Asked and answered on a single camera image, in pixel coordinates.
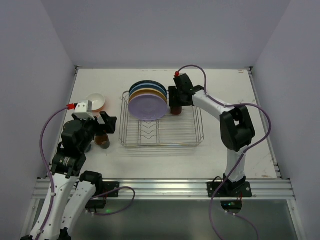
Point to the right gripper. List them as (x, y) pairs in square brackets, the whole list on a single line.
[(175, 96)]

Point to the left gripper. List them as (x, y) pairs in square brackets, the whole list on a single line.
[(105, 122)]

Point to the dark red cup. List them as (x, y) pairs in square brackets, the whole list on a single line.
[(175, 110)]

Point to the black cup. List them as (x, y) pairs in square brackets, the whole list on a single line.
[(102, 141)]

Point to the orange bowl white inside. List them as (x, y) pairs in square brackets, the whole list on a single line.
[(98, 101)]

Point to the purple plate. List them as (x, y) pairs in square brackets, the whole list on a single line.
[(147, 107)]

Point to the yellow plate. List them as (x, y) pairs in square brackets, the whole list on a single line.
[(147, 92)]

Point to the dark blue mug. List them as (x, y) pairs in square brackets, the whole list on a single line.
[(88, 148)]

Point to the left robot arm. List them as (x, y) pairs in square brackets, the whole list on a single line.
[(70, 190)]

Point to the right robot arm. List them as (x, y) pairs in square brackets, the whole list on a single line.
[(236, 132)]

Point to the light blue plate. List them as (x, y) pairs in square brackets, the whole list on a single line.
[(149, 86)]

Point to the dark teal plate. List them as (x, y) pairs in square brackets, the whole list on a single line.
[(147, 82)]

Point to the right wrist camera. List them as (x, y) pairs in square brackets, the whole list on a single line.
[(182, 82)]

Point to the metal wire dish rack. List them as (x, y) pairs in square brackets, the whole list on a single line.
[(176, 131)]

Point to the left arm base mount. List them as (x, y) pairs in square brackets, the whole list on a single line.
[(100, 203)]

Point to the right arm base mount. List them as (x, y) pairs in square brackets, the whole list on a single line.
[(237, 191)]

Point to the aluminium frame rail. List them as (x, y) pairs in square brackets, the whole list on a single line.
[(201, 189)]

